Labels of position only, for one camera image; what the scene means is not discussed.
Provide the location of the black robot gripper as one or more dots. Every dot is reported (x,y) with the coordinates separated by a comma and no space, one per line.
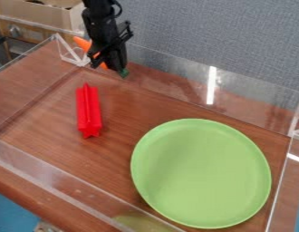
(107,35)

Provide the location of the orange toy carrot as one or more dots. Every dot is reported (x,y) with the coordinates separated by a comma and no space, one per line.
(85,45)

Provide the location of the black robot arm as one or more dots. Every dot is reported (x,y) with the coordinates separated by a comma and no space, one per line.
(97,4)

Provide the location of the wooden box on shelf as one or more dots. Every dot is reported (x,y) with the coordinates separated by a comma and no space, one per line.
(57,13)

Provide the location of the clear acrylic enclosure walls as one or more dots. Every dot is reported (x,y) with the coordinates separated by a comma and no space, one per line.
(71,180)

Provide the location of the red rectangular block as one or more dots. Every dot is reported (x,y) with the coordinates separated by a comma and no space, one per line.
(87,111)

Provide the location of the green round plate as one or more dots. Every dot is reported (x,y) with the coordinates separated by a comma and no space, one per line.
(199,173)

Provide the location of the clear acrylic corner bracket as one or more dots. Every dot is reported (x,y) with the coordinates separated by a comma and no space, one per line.
(70,53)

